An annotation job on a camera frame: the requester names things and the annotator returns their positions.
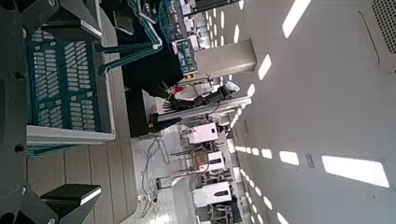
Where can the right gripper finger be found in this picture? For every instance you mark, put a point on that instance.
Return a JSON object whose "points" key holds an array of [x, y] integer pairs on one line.
{"points": [[73, 199], [74, 21]]}

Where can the black robot on column base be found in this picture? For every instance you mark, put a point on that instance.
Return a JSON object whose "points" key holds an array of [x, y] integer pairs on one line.
{"points": [[193, 105]]}

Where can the small brown wicker chair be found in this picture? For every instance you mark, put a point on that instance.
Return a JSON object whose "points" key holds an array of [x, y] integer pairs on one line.
{"points": [[196, 160]]}

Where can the grey floor power box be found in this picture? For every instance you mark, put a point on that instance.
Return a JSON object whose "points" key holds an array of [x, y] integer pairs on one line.
{"points": [[158, 183]]}

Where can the teal crate with grey rim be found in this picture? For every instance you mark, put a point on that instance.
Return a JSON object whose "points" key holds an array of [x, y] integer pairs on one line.
{"points": [[65, 84]]}

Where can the white kiosk with black slot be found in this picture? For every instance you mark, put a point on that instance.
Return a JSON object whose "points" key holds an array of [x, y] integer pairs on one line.
{"points": [[216, 161], [204, 133], [213, 194]]}

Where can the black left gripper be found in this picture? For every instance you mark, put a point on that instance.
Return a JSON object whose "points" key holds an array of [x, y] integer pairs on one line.
{"points": [[124, 21]]}

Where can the blue mesh crate with goods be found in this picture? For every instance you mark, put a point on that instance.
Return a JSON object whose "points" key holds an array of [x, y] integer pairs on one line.
{"points": [[171, 20]]}

